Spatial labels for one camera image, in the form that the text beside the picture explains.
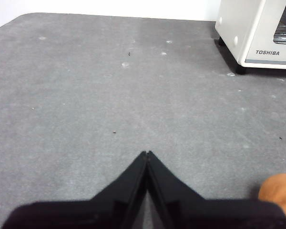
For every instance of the white Toshiba toaster oven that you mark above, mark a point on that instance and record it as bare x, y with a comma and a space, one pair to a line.
238, 21

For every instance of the brown potato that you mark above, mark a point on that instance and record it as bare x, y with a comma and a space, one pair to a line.
280, 188

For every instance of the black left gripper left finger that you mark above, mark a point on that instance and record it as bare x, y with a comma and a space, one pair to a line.
105, 212

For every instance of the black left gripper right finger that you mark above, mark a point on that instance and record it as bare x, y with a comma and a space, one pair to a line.
193, 212

